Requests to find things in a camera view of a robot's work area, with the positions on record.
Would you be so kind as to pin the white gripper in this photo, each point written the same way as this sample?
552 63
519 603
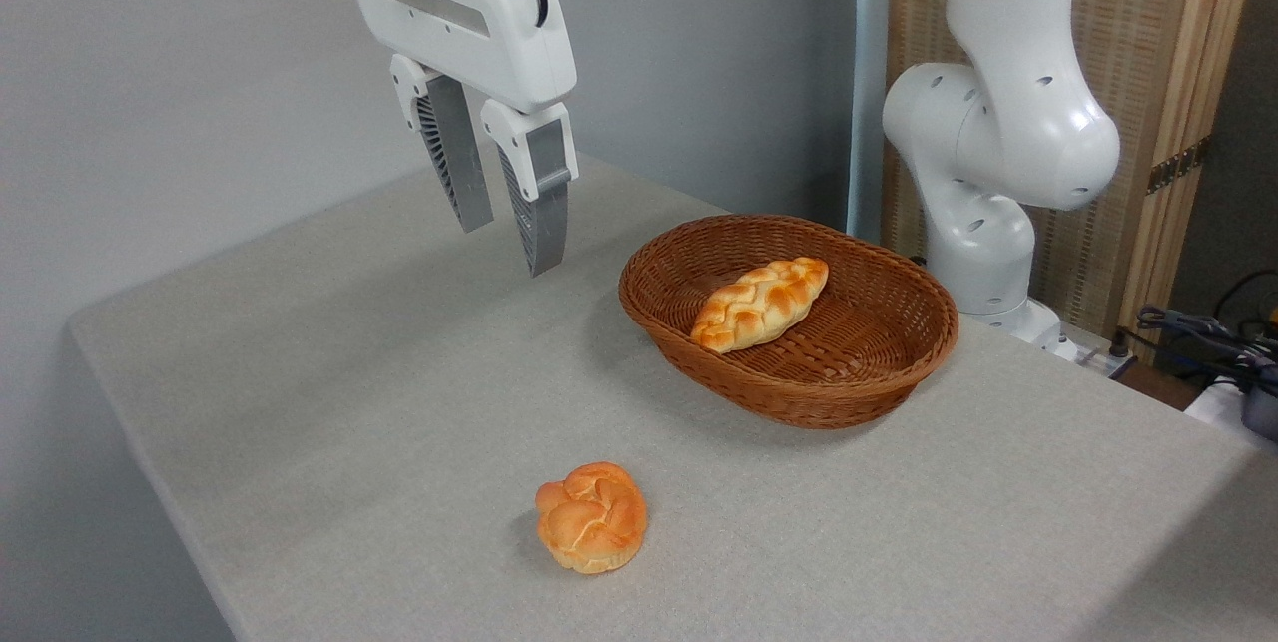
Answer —
499 33

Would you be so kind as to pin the long braided bread loaf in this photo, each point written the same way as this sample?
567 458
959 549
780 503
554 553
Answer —
759 305

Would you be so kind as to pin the round knotted bread bun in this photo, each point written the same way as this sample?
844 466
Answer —
591 519

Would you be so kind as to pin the brown wicker basket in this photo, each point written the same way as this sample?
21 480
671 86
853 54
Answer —
859 362

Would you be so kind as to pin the grey tablecloth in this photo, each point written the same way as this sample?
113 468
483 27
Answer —
300 372

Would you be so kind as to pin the white vertical pole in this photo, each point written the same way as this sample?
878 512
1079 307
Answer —
867 73

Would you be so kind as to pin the white power strip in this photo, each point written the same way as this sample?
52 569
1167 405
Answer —
1098 357

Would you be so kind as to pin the wooden woven folding screen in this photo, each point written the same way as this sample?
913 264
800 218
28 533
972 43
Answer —
1148 23

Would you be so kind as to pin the white flat object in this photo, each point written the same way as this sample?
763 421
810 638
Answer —
1213 402

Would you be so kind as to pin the grey electronic device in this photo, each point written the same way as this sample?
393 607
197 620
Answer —
1261 407

